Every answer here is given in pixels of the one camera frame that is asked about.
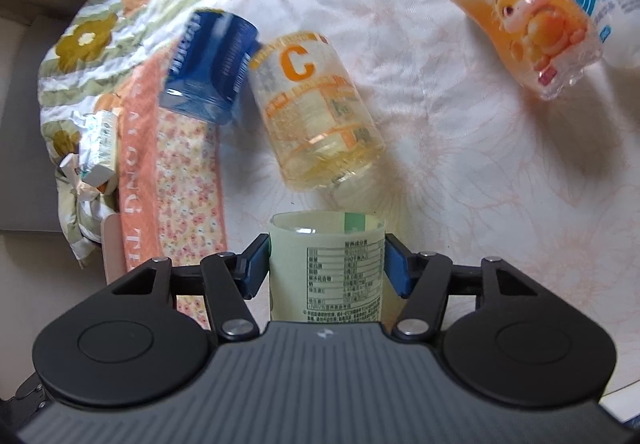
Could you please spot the floral green striped quilt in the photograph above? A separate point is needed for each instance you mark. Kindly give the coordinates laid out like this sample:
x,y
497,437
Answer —
x,y
115,18

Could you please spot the orange floral towel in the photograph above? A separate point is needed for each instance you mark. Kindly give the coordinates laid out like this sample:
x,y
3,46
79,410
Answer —
x,y
172,184

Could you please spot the white floral bed sheet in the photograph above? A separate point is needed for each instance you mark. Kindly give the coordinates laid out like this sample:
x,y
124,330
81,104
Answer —
x,y
475,148

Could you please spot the orange cartoon label plastic bottle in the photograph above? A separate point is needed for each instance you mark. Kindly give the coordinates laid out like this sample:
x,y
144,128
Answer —
x,y
525,18

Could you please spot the pale green label plastic bottle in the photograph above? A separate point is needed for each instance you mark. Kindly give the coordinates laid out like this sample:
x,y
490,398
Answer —
x,y
325,274

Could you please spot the orange letter label plastic bottle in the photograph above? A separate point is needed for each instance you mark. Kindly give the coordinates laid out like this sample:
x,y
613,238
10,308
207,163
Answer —
x,y
312,113

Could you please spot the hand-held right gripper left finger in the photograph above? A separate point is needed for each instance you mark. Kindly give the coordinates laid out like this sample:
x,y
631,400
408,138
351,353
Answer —
x,y
256,265

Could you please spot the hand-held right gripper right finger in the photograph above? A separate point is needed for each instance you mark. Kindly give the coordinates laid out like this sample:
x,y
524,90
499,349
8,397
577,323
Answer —
x,y
395,269

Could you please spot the small green white box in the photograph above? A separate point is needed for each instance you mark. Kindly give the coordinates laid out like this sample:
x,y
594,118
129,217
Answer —
x,y
97,148

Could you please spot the dark blue label plastic bottle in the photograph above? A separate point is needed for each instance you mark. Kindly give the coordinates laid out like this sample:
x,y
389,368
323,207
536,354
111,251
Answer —
x,y
207,66

